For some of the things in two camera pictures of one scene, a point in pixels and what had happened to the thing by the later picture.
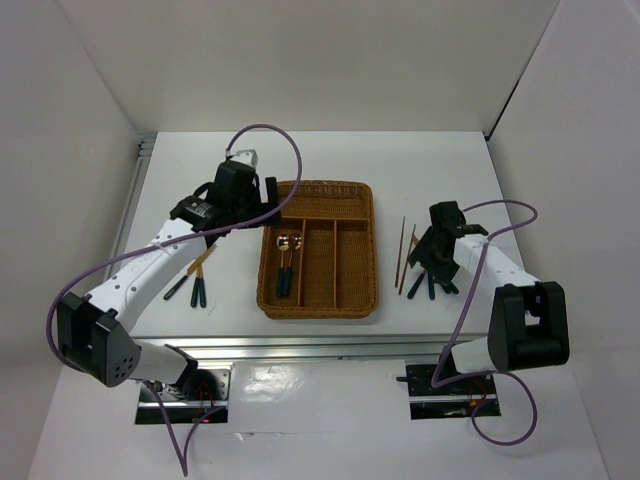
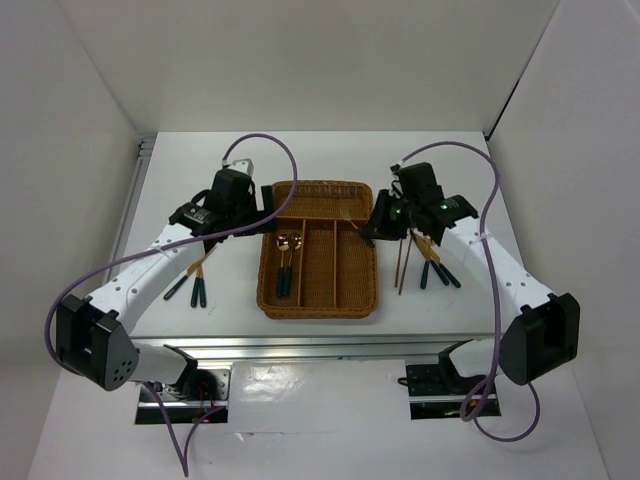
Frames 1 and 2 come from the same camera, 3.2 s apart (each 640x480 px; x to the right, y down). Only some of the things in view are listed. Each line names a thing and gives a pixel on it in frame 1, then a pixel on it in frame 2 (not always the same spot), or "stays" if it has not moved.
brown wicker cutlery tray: x=321 y=262 stays
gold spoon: x=415 y=285 to x=351 y=222
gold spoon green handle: x=282 y=242 stays
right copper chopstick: x=407 y=261 stays
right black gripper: x=443 y=273 to x=378 y=226
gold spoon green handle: x=288 y=275 stays
